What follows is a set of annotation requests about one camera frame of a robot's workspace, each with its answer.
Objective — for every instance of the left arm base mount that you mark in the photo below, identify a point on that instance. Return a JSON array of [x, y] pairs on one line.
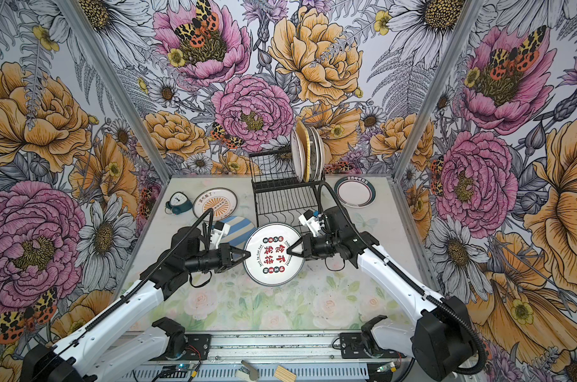
[[193, 346]]

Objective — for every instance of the grey clip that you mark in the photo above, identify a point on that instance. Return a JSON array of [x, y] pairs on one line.
[[247, 372]]

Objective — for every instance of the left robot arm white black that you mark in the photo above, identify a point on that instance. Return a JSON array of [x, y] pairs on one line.
[[88, 355]]

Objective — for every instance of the small green rimmed plate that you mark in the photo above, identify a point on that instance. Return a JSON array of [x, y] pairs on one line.
[[355, 192]]

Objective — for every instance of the blue white striped plate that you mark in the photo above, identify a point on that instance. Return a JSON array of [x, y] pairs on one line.
[[240, 230]]

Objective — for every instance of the white floral plate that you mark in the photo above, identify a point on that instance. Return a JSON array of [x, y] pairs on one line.
[[322, 156]]

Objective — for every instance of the yellow woven square plate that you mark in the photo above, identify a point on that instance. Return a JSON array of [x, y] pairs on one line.
[[306, 140]]

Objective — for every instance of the small teal cup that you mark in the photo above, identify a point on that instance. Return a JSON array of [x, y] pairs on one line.
[[178, 203]]

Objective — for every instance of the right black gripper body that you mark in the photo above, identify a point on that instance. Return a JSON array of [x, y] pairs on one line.
[[324, 245]]

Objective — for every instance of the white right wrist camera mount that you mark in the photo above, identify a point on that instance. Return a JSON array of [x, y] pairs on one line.
[[312, 221]]

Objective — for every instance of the aluminium front rail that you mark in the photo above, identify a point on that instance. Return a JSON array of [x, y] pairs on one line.
[[296, 347]]

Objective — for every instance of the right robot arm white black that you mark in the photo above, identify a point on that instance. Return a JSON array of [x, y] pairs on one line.
[[441, 340]]

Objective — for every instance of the black wire dish rack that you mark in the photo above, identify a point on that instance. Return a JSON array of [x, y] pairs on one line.
[[279, 197]]

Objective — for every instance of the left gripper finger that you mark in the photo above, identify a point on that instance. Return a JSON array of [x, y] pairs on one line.
[[230, 251], [231, 262]]

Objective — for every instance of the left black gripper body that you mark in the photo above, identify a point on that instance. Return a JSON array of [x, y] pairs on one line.
[[204, 260]]

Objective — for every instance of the orange sunburst plate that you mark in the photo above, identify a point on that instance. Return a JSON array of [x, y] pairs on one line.
[[298, 156], [221, 200]]

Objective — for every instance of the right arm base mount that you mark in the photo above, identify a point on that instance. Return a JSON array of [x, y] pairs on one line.
[[352, 346]]

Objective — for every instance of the white plate red characters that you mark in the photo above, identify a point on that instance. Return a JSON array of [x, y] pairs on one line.
[[269, 263]]

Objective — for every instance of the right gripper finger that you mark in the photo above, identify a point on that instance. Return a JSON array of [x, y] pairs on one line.
[[302, 245], [298, 254]]

